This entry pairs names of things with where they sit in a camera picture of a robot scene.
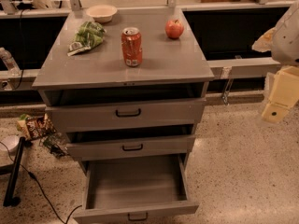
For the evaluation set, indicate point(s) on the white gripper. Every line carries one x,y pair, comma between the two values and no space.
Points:
287,38

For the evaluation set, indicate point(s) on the grey top drawer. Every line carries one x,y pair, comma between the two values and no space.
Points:
98,117

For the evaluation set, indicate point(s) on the grey drawer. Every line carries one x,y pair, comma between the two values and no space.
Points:
134,190
98,117
128,148

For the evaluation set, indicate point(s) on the grey drawer cabinet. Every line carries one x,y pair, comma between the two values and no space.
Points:
170,70

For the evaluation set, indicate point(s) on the grey bottom drawer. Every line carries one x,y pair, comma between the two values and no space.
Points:
134,190

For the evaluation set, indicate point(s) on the grey middle drawer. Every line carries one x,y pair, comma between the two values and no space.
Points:
128,148

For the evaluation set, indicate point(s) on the red apple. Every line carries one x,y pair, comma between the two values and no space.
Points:
174,29

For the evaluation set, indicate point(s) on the orange soda can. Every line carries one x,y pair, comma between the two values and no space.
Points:
131,46

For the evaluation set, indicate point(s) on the white bowl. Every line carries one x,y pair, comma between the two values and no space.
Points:
102,13

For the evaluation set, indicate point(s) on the green chip bag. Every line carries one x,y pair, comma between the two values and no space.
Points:
90,34

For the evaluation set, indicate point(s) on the brown snack bag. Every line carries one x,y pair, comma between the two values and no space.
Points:
35,127

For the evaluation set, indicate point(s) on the clear plastic bottle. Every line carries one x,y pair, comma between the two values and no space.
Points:
10,63

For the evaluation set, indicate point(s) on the white round floor disc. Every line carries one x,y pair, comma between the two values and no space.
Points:
9,143

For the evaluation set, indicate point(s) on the black stand leg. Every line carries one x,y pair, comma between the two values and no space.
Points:
10,199

